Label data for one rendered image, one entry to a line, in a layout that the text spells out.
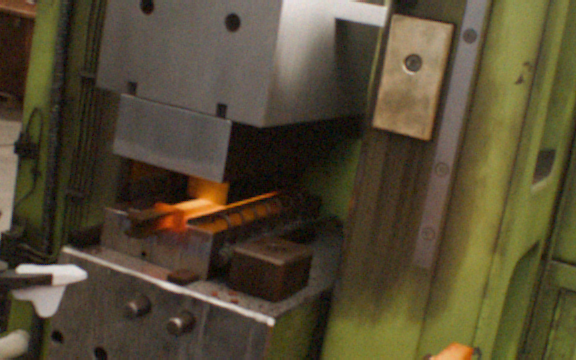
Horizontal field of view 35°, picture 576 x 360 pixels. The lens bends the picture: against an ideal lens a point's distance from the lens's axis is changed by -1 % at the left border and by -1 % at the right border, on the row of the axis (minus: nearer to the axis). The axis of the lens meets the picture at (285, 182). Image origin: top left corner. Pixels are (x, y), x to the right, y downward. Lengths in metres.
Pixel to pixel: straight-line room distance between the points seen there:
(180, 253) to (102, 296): 0.14
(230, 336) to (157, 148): 0.31
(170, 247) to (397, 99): 0.41
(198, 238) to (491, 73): 0.50
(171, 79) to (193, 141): 0.10
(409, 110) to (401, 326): 0.33
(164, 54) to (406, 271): 0.49
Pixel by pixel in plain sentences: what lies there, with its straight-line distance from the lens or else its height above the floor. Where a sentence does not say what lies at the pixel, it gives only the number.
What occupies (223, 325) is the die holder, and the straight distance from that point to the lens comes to 1.33.
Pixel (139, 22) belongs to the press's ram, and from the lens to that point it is 1.43.
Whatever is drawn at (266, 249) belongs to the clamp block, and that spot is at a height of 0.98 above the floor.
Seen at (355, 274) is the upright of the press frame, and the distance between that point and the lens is 1.45.
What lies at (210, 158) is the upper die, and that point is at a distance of 1.37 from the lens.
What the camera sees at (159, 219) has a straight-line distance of 1.37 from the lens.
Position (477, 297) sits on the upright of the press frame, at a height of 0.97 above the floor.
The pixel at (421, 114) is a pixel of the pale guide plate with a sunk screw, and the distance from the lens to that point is 1.36.
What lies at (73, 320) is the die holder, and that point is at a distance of 1.49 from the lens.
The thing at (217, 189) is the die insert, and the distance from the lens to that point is 1.48.
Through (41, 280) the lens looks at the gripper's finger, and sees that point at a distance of 1.08.
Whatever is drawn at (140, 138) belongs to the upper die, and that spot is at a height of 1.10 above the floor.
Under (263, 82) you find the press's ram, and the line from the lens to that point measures 1.32.
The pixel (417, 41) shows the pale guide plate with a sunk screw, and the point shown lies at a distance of 1.36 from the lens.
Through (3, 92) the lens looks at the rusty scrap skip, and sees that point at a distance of 8.23.
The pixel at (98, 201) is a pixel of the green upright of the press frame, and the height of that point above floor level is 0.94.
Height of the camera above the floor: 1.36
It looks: 12 degrees down
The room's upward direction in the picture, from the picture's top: 10 degrees clockwise
